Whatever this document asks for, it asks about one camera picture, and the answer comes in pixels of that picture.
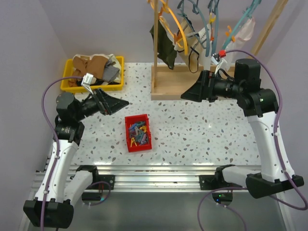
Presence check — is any beige black-trimmed underwear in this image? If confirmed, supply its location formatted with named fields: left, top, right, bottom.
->
left=177, top=18, right=201, bottom=73

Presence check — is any wooden drying rack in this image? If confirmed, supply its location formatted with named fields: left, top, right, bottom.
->
left=151, top=0, right=288, bottom=100

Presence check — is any orange clothes hanger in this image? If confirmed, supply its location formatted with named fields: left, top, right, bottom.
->
left=146, top=0, right=188, bottom=55

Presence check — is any yellow clothespin on hanger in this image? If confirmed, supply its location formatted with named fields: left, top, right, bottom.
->
left=209, top=13, right=216, bottom=24

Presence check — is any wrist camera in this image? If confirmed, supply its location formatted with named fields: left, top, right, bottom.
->
left=81, top=73, right=93, bottom=94
left=211, top=50, right=228, bottom=74

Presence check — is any pink white underwear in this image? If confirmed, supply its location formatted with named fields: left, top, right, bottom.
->
left=222, top=17, right=256, bottom=71

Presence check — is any red clothespin bin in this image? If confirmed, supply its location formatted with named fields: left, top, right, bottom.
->
left=125, top=114, right=152, bottom=153

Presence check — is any teal clothes hanger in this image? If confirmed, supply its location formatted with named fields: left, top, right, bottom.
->
left=221, top=0, right=262, bottom=50

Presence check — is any grey-blue clothes hanger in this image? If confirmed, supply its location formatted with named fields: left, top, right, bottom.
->
left=177, top=0, right=210, bottom=57

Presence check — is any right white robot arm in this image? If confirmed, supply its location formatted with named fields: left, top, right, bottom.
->
left=181, top=59, right=304, bottom=199

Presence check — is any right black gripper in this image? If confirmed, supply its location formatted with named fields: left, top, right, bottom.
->
left=181, top=69, right=244, bottom=103

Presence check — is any colourful clothespins pile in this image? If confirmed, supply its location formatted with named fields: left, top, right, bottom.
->
left=128, top=121, right=149, bottom=147

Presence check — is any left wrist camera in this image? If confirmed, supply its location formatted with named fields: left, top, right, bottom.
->
left=81, top=73, right=93, bottom=94

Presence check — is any orange clothespin on grey hanger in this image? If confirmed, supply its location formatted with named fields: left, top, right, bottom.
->
left=210, top=28, right=215, bottom=41

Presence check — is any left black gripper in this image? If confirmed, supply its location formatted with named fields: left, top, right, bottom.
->
left=74, top=87, right=128, bottom=121

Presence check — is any yellow plastic bin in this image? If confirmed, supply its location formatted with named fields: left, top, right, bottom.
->
left=60, top=56, right=124, bottom=94

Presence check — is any white lettered underwear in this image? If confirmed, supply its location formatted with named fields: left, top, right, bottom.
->
left=192, top=28, right=212, bottom=71

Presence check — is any pile of clothes in bin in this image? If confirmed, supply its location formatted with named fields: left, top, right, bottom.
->
left=72, top=54, right=122, bottom=86

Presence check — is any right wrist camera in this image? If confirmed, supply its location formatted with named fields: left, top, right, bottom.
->
left=211, top=50, right=228, bottom=74

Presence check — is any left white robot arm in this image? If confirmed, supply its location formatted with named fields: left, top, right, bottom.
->
left=23, top=88, right=129, bottom=230

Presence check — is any dark green underwear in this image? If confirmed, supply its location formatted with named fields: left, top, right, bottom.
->
left=157, top=22, right=177, bottom=70

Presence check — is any orange clothespin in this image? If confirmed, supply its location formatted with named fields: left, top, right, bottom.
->
left=173, top=32, right=185, bottom=51
left=210, top=28, right=215, bottom=41

